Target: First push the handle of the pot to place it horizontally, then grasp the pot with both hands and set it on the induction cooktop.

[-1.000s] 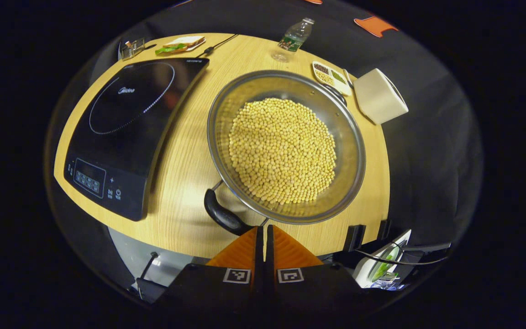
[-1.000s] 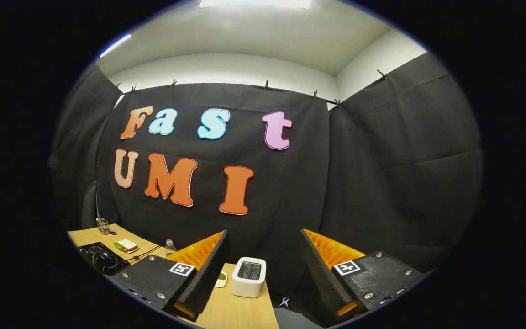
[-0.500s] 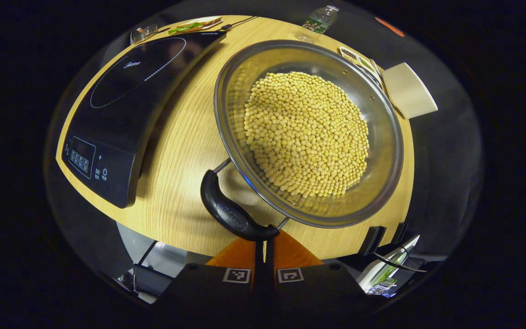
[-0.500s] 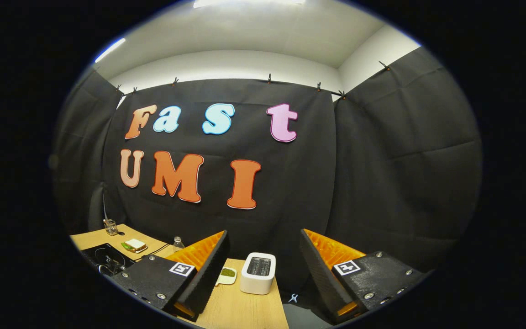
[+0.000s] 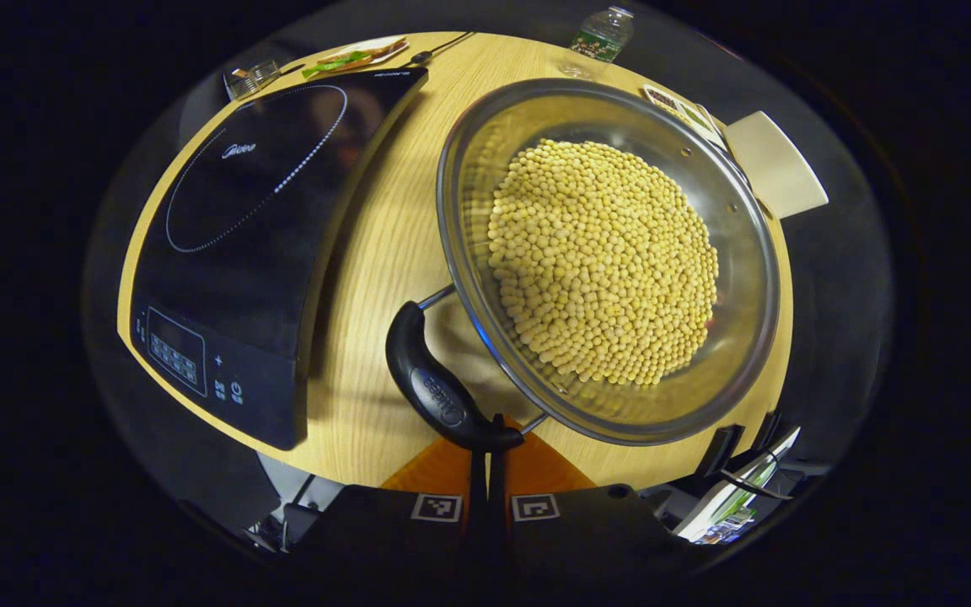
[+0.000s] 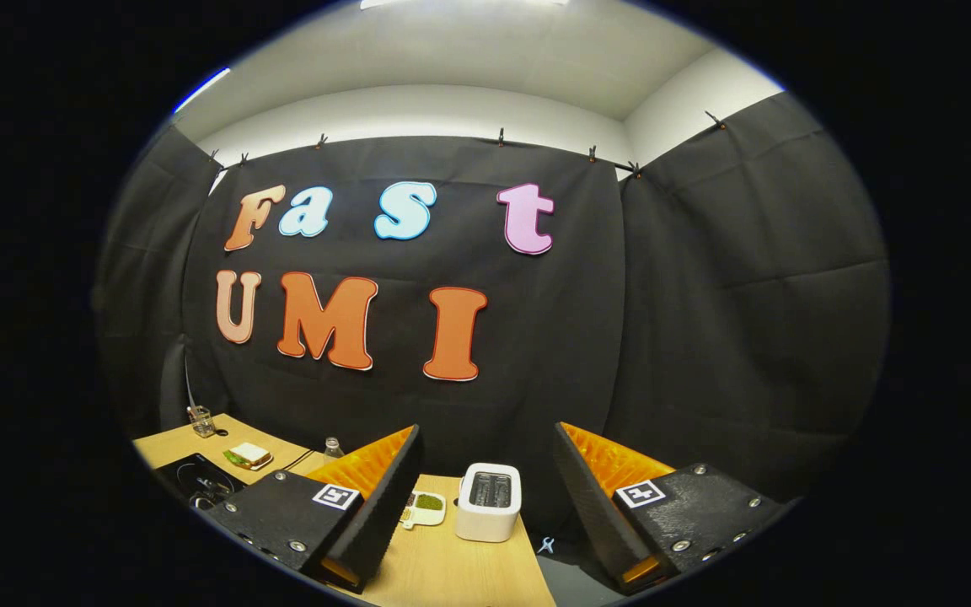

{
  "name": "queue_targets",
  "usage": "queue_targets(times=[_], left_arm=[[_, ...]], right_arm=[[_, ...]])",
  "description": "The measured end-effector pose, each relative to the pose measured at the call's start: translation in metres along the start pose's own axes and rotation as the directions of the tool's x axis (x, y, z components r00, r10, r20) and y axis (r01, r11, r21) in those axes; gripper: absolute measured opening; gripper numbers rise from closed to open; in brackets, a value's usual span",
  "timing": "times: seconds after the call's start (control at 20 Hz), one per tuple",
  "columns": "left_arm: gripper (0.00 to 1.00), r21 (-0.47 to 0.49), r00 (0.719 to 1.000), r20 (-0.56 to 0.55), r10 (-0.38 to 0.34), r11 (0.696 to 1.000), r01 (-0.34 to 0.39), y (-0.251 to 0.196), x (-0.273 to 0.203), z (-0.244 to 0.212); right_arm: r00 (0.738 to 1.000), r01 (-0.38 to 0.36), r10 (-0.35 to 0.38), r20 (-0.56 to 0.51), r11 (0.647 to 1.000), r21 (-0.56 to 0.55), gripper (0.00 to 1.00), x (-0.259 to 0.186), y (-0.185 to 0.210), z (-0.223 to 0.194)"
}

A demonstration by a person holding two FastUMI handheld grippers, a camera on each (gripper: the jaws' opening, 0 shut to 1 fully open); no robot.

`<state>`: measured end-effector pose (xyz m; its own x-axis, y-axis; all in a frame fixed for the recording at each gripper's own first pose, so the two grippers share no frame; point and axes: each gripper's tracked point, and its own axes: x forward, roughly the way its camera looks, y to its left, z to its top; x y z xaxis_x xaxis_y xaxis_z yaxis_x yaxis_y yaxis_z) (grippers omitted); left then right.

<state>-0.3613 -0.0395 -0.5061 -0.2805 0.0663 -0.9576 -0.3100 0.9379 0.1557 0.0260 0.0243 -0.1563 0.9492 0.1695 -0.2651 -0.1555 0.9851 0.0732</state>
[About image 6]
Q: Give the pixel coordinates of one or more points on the black induction cooktop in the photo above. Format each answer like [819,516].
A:
[190,476]

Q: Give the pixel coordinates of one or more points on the sandwich with lettuce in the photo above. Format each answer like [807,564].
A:
[248,453]

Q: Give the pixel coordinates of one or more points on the large ceiling light panel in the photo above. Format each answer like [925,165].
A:
[452,2]

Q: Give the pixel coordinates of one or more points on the white divided seasoning tray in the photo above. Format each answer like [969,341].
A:
[428,503]

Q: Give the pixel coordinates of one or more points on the small white spring clamp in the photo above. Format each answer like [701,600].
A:
[545,546]

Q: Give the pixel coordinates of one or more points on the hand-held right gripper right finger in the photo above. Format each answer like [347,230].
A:
[595,506]

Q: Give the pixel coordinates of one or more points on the clear plastic water bottle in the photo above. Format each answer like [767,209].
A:
[333,449]

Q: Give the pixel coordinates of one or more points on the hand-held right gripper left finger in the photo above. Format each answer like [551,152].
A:
[384,514]

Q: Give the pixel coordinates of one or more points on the row of black backdrop clips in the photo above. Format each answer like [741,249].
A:
[501,137]

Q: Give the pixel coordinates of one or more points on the white toaster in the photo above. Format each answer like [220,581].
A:
[485,518]

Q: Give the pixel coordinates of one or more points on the white plate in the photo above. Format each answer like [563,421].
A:
[264,464]

